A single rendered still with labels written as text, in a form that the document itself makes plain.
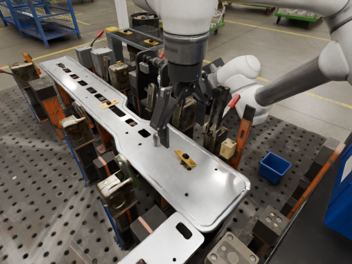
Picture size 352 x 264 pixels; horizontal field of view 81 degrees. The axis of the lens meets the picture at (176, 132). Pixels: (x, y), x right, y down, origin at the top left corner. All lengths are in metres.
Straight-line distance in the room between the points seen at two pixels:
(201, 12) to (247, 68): 0.83
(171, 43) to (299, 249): 0.50
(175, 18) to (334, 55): 0.55
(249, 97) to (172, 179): 0.68
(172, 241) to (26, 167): 0.92
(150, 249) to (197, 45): 0.45
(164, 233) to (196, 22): 0.46
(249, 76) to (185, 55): 0.83
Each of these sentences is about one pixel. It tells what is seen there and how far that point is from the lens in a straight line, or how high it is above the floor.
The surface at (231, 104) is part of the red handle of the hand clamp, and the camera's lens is 0.72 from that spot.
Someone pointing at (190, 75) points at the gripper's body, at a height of 1.32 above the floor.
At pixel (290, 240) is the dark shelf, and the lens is 0.58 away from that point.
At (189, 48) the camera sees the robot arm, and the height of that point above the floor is 1.38.
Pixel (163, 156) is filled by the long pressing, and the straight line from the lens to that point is 0.69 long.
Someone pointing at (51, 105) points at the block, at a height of 0.93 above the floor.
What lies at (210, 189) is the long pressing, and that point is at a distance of 0.62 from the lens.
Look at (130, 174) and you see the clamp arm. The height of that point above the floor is 1.05.
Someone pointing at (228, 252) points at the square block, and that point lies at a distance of 0.49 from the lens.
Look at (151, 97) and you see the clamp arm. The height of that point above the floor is 1.05.
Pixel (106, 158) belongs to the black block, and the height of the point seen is 0.99.
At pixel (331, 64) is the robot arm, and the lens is 0.82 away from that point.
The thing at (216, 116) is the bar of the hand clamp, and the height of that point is 1.11.
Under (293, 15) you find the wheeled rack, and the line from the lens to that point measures 6.76.
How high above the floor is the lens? 1.51
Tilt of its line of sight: 41 degrees down
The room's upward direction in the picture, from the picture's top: straight up
